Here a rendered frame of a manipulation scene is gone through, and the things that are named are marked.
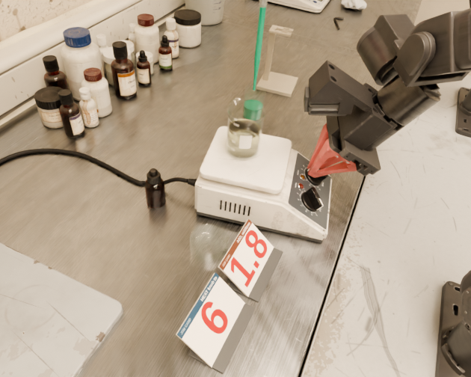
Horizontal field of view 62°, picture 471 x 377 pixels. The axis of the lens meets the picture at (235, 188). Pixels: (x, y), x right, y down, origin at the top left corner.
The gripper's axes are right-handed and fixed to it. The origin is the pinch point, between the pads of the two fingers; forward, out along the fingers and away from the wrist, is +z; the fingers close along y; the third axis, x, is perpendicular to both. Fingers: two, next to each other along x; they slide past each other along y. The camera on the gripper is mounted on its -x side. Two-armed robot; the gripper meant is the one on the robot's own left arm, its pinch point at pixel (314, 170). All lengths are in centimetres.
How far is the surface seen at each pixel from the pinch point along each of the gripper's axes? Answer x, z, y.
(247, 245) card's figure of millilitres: -7.2, 6.6, 13.3
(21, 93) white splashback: -44, 30, -17
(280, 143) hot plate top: -5.8, 0.9, -2.8
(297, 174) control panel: -2.3, 1.3, 1.3
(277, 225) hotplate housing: -2.9, 5.4, 8.7
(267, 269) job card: -3.4, 7.2, 15.3
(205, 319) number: -11.6, 8.0, 24.3
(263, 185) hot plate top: -8.5, 1.4, 6.8
